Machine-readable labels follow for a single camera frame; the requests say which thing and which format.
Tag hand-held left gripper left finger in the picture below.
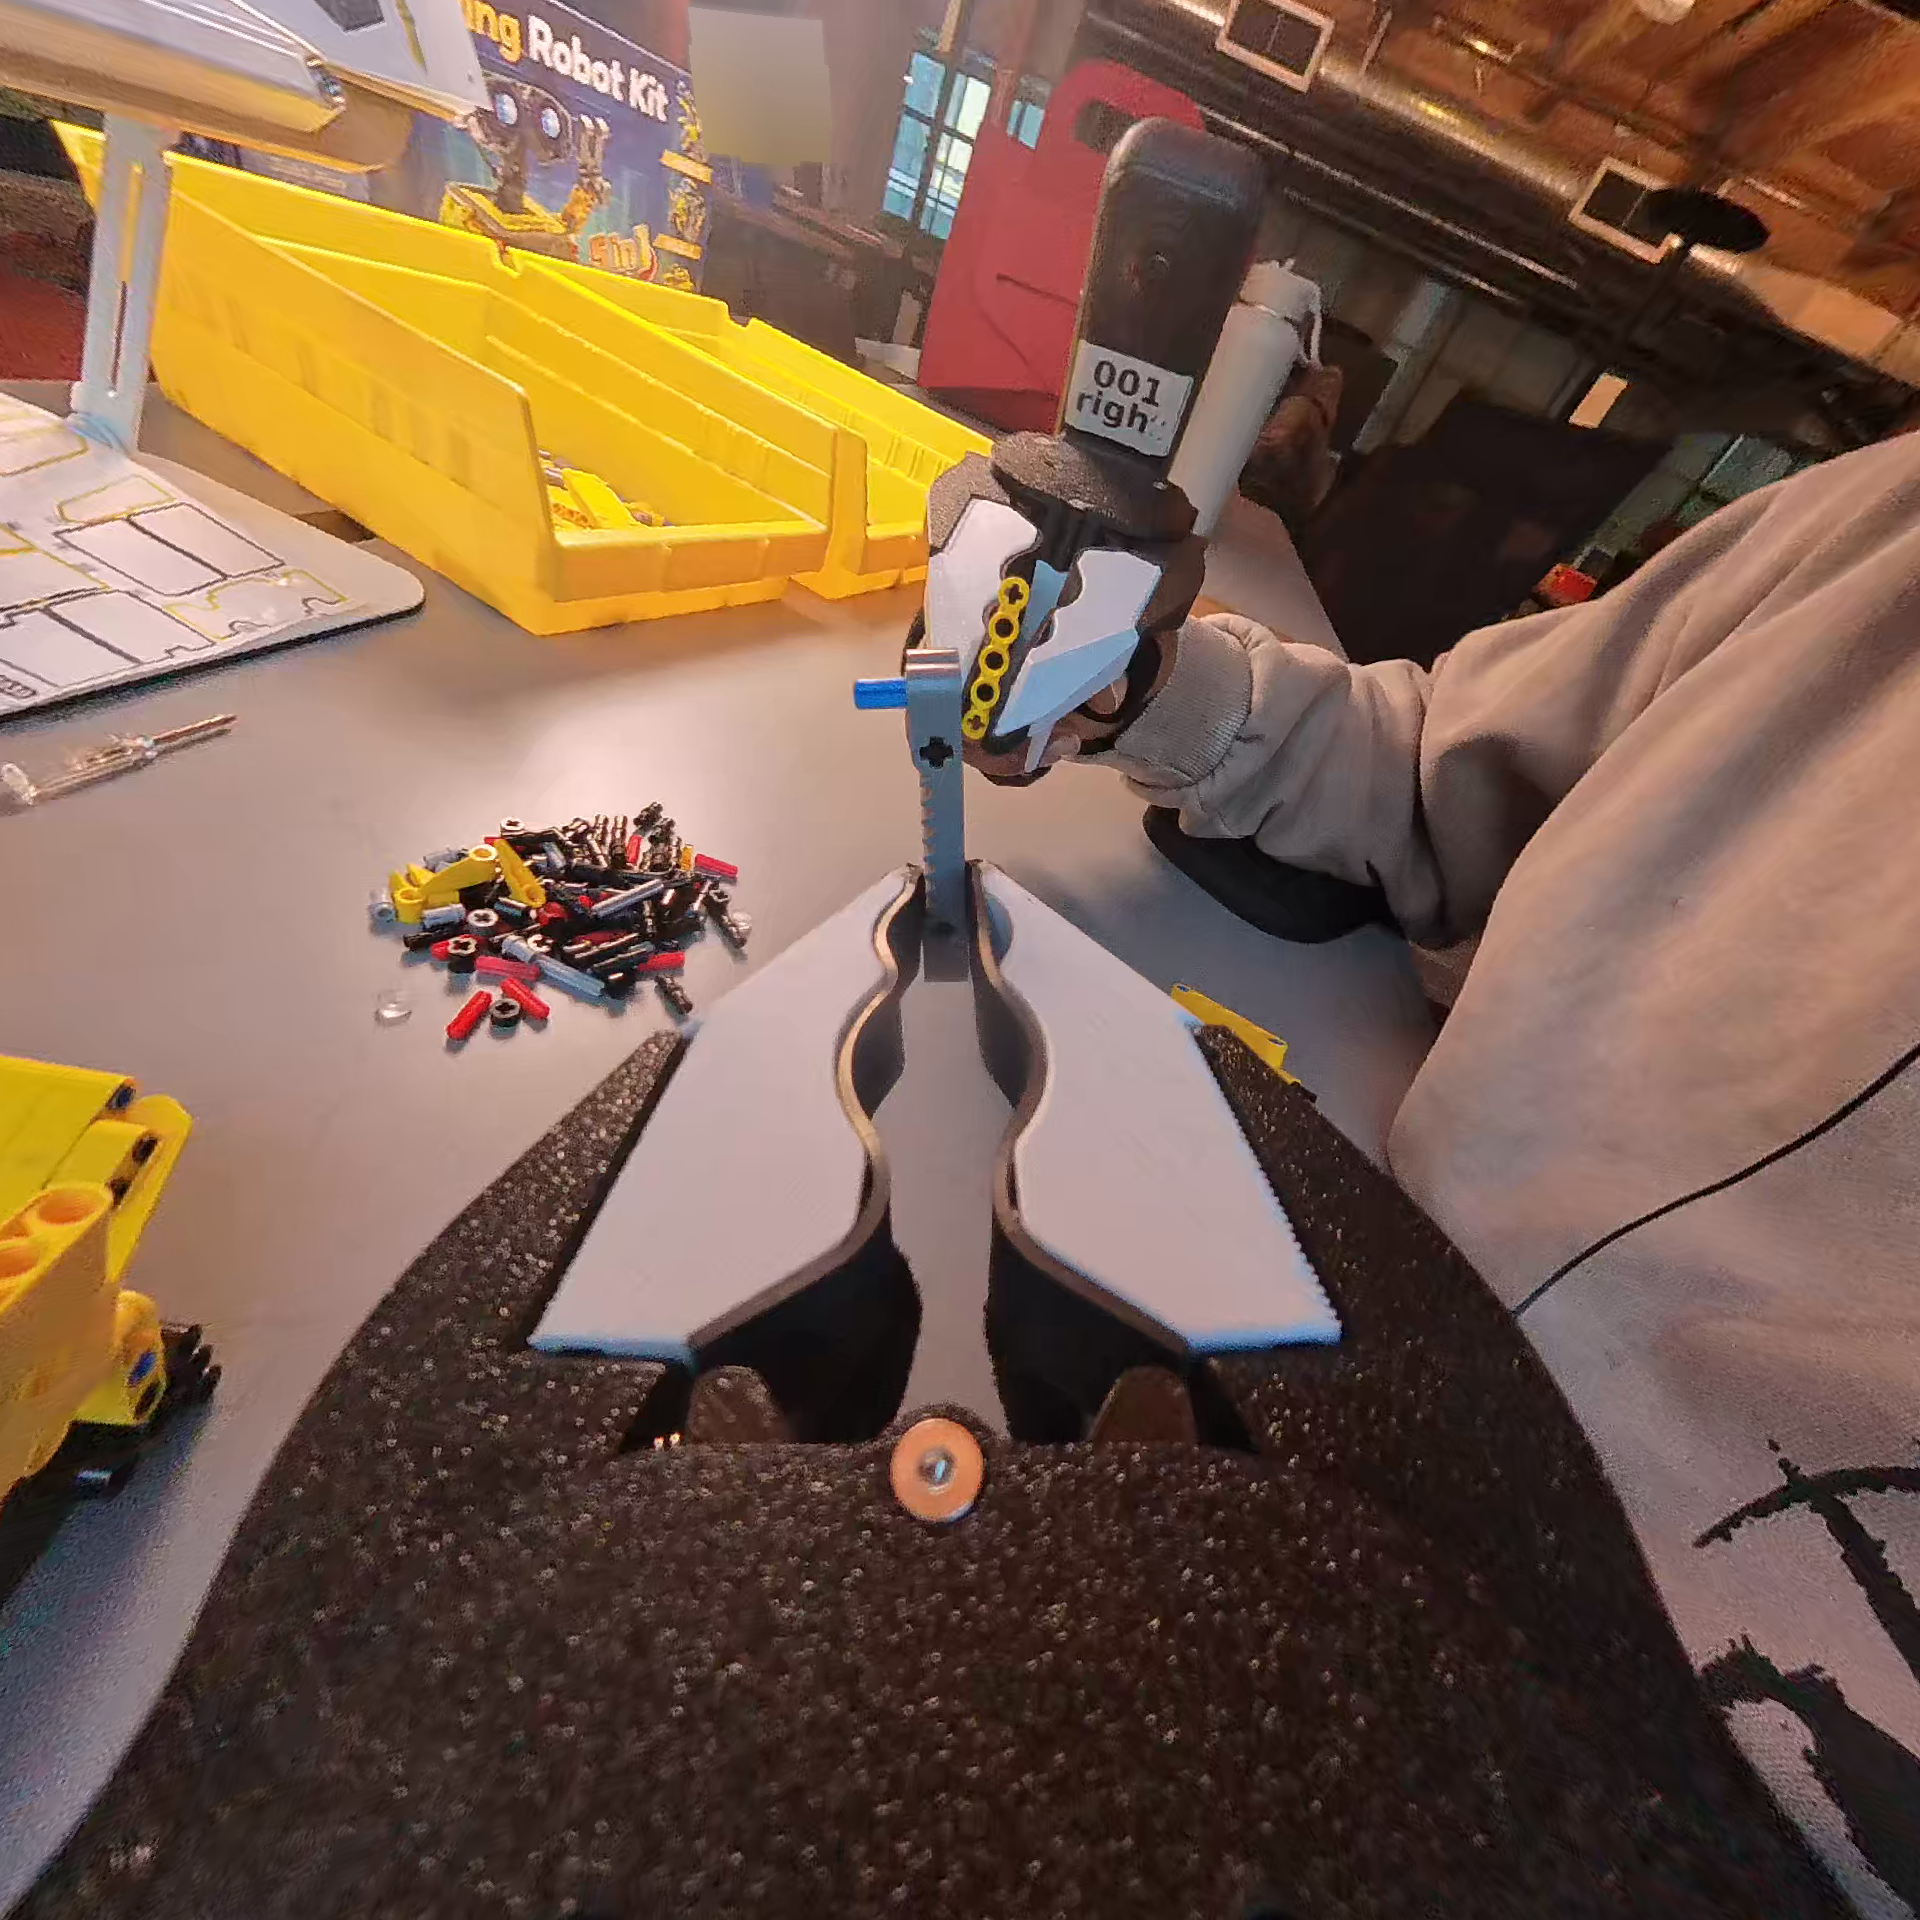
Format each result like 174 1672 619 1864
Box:
528 867 920 1368

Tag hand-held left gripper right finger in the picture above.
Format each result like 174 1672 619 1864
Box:
965 863 1344 1356

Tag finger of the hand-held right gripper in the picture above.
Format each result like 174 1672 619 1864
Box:
1023 544 1168 744
921 496 1039 710

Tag yellow five-hole beam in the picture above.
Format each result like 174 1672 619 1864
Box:
959 570 1039 741

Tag yellow plastic bin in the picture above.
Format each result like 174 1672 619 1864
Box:
510 246 995 603
52 120 871 641

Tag yellow gear rack subassembly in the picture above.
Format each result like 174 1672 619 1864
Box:
1170 982 1296 1075

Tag grey toothed rack blue pin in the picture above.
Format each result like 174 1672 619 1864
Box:
853 648 979 989

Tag pile of black red pins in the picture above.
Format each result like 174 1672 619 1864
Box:
365 803 752 1048

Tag assorted grey blue small parts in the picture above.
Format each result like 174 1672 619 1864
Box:
545 464 670 539

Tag yellow toy robot model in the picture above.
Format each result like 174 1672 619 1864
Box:
0 1054 222 1562

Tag person's right forearm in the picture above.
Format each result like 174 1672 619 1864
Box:
1124 434 1920 950

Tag grey desk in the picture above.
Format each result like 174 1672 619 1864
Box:
0 375 1442 1920

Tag person's right hand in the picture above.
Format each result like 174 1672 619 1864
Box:
959 637 1180 791

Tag red tote bag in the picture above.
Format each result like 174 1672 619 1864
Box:
917 61 1210 438

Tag white water bottle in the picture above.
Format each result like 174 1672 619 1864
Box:
1166 258 1321 542

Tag black wrist rest pad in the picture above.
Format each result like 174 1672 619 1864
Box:
1142 803 1412 948

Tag yellow bent beam piece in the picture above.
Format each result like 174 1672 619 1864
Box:
385 842 550 925

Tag black disc on pole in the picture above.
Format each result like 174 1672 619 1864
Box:
1560 187 1771 438

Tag blue robot kit box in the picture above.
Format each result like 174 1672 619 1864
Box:
404 0 708 294

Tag white sticker sheet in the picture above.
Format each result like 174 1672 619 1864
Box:
0 396 361 708

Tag white book stand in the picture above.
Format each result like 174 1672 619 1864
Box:
0 0 426 723

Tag silver ceiling duct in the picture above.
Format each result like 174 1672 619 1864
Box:
1079 0 1920 378

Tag small clear-handled screwdriver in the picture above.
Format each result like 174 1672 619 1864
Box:
0 712 239 812

